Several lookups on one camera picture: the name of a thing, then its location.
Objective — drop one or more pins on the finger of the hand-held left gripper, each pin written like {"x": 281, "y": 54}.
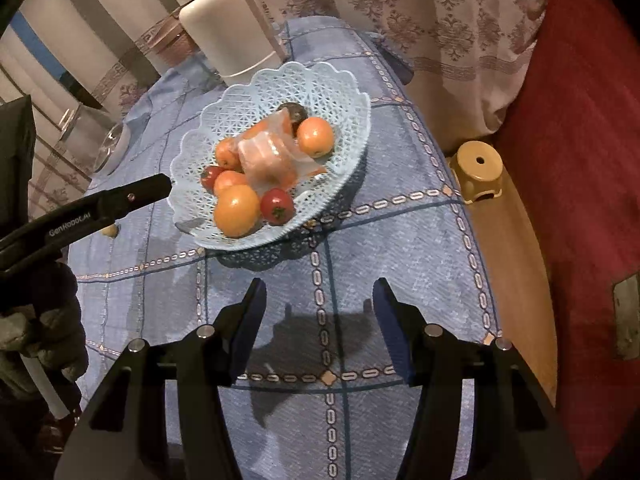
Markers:
{"x": 140, "y": 192}

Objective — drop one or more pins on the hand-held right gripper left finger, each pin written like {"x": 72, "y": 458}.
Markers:
{"x": 247, "y": 330}

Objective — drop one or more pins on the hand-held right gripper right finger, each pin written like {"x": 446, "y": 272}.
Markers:
{"x": 392, "y": 335}

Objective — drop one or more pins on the brown kiwi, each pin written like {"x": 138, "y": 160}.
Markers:
{"x": 109, "y": 230}

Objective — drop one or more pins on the red tomato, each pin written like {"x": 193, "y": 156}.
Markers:
{"x": 210, "y": 177}
{"x": 276, "y": 206}

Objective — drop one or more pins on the orange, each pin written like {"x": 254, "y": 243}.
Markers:
{"x": 315, "y": 136}
{"x": 237, "y": 210}
{"x": 227, "y": 180}
{"x": 227, "y": 152}

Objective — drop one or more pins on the dark avocado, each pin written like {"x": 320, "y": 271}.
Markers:
{"x": 295, "y": 112}

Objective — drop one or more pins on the pale blue lattice plastic basket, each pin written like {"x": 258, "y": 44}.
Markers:
{"x": 320, "y": 85}

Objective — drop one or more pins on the person's left hand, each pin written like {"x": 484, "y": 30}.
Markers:
{"x": 50, "y": 320}

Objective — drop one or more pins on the clear glass jar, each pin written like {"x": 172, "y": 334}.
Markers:
{"x": 117, "y": 145}

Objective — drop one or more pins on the blue checked tablecloth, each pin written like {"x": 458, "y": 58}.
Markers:
{"x": 425, "y": 260}

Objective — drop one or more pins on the clear plastic bag of carrots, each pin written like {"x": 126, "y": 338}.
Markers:
{"x": 270, "y": 160}

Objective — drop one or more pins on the white plastic stick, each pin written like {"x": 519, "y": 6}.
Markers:
{"x": 47, "y": 385}

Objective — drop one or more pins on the yellow plastic stool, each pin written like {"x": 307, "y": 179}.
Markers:
{"x": 477, "y": 170}

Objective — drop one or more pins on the red sofa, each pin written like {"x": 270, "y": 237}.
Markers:
{"x": 575, "y": 160}

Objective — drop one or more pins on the beige patterned cloth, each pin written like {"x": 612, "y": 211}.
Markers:
{"x": 425, "y": 20}

